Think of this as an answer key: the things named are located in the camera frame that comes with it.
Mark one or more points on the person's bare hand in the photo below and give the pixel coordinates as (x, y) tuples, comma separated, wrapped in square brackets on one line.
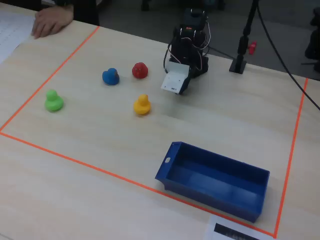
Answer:
[(51, 21)]

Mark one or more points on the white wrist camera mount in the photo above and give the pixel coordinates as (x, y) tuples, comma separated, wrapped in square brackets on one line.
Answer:
[(174, 78)]

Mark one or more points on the red clamp knob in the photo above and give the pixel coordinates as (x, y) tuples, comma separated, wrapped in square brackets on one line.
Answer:
[(252, 47)]

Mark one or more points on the paper with black print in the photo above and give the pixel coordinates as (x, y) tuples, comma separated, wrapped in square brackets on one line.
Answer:
[(232, 230)]

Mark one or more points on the green rubber duck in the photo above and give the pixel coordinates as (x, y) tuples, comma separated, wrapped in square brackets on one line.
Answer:
[(53, 101)]

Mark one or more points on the red rubber duck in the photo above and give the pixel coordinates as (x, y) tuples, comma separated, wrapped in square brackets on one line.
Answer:
[(139, 70)]

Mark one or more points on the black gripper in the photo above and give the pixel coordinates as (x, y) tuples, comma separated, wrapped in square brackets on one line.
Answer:
[(186, 84)]

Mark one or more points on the person's dark sleeved forearm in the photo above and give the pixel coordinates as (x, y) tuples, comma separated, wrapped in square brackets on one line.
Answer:
[(82, 10)]

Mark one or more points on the yellow rubber duck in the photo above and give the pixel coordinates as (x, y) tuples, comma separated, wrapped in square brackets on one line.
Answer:
[(141, 106)]

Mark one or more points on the blue rubber duck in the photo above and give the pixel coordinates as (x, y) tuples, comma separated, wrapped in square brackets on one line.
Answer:
[(110, 77)]

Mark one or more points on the black office chair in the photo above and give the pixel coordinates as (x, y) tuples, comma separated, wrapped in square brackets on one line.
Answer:
[(313, 37)]

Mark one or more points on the orange tape strip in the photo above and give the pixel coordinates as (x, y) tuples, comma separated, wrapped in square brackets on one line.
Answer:
[(291, 155), (130, 180), (50, 77)]

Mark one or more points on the white printed paper sheet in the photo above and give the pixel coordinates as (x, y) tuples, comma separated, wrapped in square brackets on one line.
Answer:
[(11, 32)]

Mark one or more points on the black camera stand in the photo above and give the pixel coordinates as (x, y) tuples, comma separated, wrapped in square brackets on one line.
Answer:
[(243, 42)]

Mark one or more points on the blue plastic box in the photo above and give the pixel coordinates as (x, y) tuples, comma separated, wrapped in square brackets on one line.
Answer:
[(215, 180)]

